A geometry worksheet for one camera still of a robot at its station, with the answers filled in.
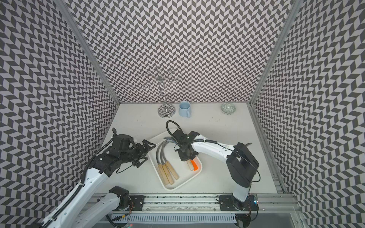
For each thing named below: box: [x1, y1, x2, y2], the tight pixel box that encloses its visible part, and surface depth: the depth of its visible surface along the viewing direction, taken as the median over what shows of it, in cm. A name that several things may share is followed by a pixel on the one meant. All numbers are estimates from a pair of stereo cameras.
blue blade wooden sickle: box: [186, 159, 194, 171], surface depth 82 cm
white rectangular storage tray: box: [148, 129, 203, 191], surface depth 85 cm
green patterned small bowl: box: [220, 102, 237, 115], surface depth 114 cm
